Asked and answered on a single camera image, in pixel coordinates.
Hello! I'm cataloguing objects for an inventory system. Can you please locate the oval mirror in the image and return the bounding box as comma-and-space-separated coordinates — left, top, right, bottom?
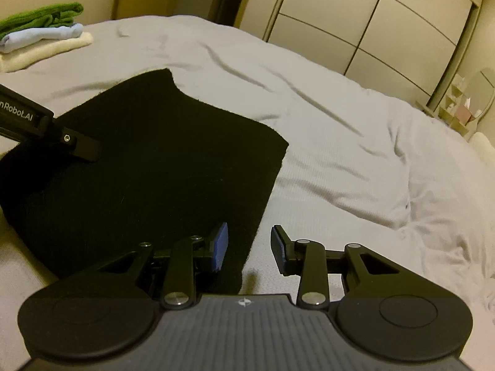
466, 67, 495, 120

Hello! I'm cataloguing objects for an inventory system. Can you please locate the folded light blue garment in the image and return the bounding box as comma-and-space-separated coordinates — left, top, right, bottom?
0, 23, 84, 53

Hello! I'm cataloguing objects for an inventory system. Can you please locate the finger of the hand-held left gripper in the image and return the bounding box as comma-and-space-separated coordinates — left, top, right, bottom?
46, 118, 102, 162

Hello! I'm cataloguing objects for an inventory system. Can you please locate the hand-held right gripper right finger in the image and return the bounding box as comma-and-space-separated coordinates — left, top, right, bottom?
270, 224, 405, 310

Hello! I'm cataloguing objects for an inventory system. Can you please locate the white bed duvet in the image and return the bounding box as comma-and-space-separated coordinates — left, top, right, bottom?
0, 15, 495, 333

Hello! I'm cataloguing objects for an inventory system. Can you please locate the white pillow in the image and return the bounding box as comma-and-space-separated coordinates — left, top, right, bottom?
470, 131, 495, 171

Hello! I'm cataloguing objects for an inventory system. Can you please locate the beige desk organizer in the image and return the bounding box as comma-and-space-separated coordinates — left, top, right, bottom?
415, 73, 480, 136

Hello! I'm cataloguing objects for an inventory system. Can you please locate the cream wardrobe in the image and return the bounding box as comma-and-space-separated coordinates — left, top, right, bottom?
232, 0, 488, 101

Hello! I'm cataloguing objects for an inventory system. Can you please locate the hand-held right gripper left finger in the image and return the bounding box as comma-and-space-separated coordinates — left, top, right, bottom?
93, 222, 229, 310

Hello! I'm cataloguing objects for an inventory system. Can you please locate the folded green garment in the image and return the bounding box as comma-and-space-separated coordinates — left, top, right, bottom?
0, 2, 84, 41

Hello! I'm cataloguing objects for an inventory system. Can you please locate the folded cream garment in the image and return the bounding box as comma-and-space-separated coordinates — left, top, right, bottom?
0, 32, 94, 73

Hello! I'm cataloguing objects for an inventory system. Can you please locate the black cardigan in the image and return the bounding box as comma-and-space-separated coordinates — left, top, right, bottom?
0, 67, 290, 296

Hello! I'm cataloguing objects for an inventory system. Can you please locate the pink box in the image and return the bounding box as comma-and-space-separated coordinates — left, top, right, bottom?
454, 106, 476, 125

